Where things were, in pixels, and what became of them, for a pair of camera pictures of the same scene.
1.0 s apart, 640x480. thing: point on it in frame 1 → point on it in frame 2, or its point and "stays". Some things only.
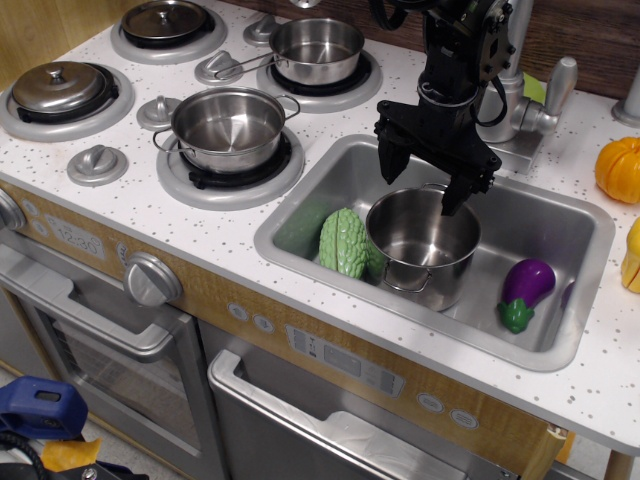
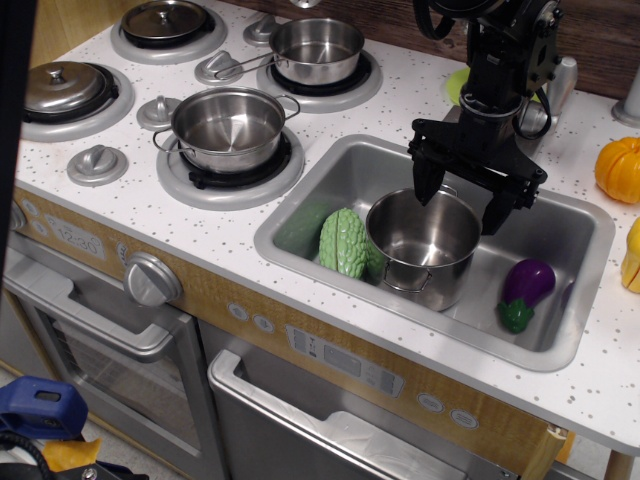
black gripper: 441,131 → 482,144
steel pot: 429,254 stays
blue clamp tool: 42,409 stays
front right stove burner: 233,190 stays
